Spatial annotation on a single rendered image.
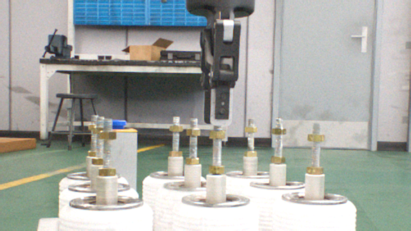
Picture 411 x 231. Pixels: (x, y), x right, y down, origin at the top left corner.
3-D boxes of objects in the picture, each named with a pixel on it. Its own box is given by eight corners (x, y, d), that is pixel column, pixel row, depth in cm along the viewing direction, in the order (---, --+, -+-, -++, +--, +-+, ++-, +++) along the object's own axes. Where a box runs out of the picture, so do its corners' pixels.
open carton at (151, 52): (136, 65, 556) (137, 42, 554) (173, 65, 542) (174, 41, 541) (120, 62, 528) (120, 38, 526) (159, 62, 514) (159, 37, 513)
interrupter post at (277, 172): (270, 186, 79) (270, 163, 79) (287, 187, 79) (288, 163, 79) (266, 188, 77) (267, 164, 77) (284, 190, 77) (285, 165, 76)
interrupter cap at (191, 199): (183, 210, 59) (184, 203, 59) (179, 199, 67) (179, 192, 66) (255, 210, 60) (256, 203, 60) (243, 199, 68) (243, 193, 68)
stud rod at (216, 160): (222, 187, 63) (223, 119, 63) (217, 188, 63) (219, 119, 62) (214, 186, 64) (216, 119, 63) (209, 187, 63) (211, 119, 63)
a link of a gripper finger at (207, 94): (223, 92, 66) (222, 124, 66) (222, 92, 67) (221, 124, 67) (204, 90, 66) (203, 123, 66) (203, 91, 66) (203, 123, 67)
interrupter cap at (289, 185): (255, 183, 83) (255, 178, 83) (308, 186, 81) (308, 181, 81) (243, 190, 75) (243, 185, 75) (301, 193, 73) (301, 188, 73)
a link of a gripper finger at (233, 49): (214, 18, 57) (210, 77, 58) (216, 20, 55) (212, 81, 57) (241, 20, 57) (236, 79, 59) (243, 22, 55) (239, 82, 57)
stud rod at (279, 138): (282, 174, 78) (284, 119, 77) (275, 174, 77) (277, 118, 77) (279, 173, 78) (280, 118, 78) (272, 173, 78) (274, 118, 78)
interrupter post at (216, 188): (206, 206, 62) (207, 176, 62) (203, 202, 64) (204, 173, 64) (228, 206, 62) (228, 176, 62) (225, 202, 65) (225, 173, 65)
